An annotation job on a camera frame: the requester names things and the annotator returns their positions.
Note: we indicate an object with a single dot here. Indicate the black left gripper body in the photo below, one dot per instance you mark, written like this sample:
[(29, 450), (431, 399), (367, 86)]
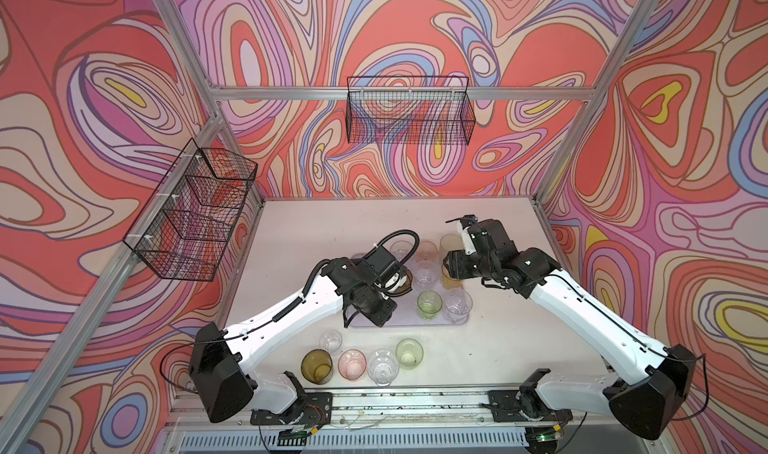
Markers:
[(378, 309)]

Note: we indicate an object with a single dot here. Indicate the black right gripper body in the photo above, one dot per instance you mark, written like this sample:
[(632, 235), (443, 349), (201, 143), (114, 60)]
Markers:
[(473, 265)]

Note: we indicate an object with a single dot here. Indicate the pale green dimpled cup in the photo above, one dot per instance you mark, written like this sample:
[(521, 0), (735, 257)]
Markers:
[(450, 242)]

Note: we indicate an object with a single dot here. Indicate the yellow clear plastic cup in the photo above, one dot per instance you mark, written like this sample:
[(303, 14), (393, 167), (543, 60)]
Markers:
[(450, 283)]

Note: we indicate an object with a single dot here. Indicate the clear faceted glass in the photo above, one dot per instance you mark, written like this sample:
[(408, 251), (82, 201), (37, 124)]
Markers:
[(457, 305)]

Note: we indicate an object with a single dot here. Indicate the clear textured glass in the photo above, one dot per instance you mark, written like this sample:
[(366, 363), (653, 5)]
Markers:
[(425, 274)]

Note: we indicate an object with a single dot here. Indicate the pink dimpled cup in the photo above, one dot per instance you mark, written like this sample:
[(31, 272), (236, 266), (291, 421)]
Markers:
[(426, 252)]

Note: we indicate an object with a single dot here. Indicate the bright green glass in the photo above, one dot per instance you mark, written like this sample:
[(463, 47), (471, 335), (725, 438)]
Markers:
[(429, 304)]

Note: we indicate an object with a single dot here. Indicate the olive brown glass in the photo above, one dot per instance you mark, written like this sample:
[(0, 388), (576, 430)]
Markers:
[(404, 285)]

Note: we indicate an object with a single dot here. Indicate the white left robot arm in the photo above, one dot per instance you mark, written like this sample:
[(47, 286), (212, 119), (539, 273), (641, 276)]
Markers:
[(223, 363)]

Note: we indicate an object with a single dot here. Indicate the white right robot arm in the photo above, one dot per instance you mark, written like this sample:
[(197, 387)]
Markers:
[(649, 381)]

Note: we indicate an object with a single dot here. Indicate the lilac plastic tray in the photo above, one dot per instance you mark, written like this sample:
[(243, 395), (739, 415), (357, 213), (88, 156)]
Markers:
[(406, 313)]

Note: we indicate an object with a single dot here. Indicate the small clear glass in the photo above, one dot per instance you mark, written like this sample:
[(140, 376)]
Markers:
[(331, 341)]

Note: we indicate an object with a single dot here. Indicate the pink clear glass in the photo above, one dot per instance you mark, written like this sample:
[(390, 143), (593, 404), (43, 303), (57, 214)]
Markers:
[(352, 364)]

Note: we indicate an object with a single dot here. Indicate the light green dimpled cup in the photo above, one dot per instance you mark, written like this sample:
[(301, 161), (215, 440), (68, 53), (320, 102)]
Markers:
[(410, 353)]

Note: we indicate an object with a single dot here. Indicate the clear ribbed glass front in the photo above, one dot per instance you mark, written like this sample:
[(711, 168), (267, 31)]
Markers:
[(383, 367)]

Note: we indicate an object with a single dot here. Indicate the large olive green glass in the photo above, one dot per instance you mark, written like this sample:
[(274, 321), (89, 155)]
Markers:
[(317, 367)]

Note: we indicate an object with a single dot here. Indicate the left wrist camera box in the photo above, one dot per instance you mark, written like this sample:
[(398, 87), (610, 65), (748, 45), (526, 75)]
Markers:
[(382, 263)]

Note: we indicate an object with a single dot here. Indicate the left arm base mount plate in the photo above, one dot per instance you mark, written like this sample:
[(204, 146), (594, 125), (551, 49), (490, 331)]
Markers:
[(309, 410)]

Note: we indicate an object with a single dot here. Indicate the aluminium front rail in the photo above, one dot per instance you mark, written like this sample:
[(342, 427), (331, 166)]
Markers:
[(410, 406)]

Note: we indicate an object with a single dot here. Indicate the black wire basket back wall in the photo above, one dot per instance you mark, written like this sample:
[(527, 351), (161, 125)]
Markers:
[(409, 110)]

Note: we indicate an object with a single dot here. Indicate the black wire basket wall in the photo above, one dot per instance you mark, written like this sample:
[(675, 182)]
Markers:
[(409, 110), (183, 233)]

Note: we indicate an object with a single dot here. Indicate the black wire basket left wall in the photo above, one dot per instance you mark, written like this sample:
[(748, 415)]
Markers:
[(183, 233)]

